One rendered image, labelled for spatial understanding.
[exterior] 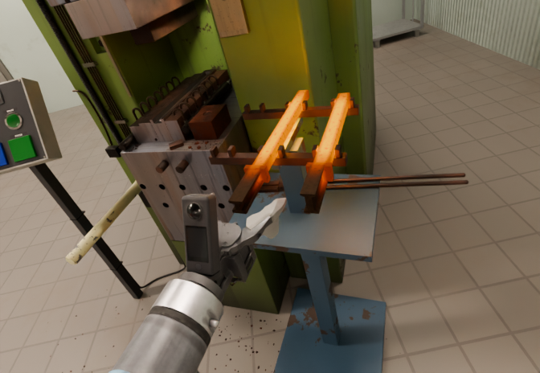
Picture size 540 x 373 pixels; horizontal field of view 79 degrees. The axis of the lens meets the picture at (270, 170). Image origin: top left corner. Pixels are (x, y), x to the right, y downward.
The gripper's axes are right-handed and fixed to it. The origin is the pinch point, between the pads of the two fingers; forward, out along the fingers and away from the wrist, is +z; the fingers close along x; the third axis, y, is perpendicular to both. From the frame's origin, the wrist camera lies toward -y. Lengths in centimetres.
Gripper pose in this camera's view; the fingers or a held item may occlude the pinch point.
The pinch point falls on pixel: (247, 192)
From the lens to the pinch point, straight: 60.6
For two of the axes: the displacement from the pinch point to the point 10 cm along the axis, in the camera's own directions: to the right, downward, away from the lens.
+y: 2.2, 7.9, 5.7
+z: 3.3, -6.1, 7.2
